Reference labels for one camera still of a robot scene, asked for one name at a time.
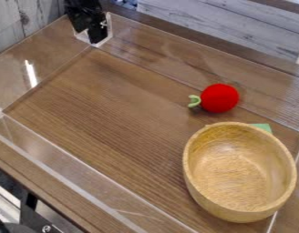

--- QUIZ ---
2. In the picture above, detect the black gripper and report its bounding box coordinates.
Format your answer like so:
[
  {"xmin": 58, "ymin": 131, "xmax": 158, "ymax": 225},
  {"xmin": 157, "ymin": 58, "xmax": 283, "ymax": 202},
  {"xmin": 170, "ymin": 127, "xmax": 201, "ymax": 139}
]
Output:
[{"xmin": 63, "ymin": 0, "xmax": 107, "ymax": 44}]

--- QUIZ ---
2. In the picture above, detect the red plush strawberry toy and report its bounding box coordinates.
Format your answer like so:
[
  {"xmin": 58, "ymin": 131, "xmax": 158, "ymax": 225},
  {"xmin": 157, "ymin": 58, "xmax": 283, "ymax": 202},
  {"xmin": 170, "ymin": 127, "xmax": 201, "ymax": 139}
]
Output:
[{"xmin": 186, "ymin": 84, "xmax": 238, "ymax": 113}]

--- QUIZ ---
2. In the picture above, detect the green sticky note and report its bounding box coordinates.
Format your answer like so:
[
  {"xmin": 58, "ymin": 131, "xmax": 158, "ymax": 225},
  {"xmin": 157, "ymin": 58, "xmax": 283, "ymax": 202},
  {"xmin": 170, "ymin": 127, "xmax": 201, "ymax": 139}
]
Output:
[{"xmin": 250, "ymin": 124, "xmax": 272, "ymax": 134}]

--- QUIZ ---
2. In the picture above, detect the wooden bowl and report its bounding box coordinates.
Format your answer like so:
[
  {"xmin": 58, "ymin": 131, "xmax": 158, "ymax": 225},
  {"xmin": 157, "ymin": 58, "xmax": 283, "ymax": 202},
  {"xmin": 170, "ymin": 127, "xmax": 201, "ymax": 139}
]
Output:
[{"xmin": 182, "ymin": 122, "xmax": 296, "ymax": 223}]

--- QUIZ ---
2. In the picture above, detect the clear acrylic corner bracket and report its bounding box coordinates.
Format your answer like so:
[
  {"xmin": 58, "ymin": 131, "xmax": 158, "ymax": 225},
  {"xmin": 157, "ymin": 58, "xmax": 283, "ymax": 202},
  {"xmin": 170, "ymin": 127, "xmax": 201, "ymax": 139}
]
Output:
[{"xmin": 73, "ymin": 13, "xmax": 113, "ymax": 47}]

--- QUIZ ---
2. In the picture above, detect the clear acrylic tray wall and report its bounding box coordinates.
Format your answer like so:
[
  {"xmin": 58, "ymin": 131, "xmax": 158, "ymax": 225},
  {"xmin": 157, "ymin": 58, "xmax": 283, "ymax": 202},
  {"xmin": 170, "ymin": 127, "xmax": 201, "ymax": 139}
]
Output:
[{"xmin": 0, "ymin": 104, "xmax": 197, "ymax": 233}]

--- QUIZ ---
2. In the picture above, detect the black cable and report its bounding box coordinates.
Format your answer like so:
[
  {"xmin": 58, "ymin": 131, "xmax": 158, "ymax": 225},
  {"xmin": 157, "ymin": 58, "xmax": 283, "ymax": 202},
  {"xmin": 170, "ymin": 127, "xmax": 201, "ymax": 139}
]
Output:
[{"xmin": 0, "ymin": 215, "xmax": 10, "ymax": 233}]

